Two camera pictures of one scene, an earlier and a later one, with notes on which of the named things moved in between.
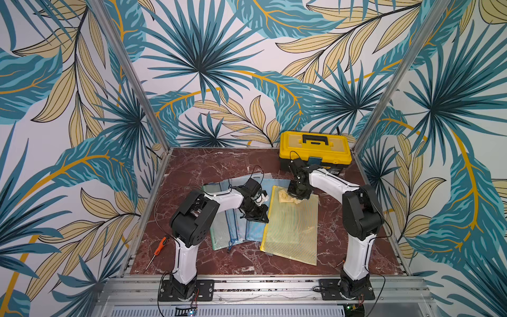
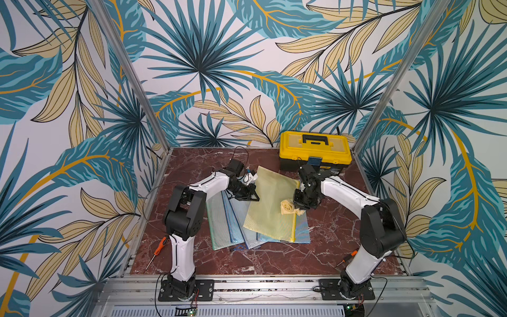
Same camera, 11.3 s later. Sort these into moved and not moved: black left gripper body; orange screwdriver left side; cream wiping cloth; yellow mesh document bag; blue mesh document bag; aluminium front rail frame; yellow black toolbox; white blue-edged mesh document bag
Moved: black left gripper body; yellow mesh document bag; cream wiping cloth; blue mesh document bag; white blue-edged mesh document bag
Not moved: orange screwdriver left side; yellow black toolbox; aluminium front rail frame
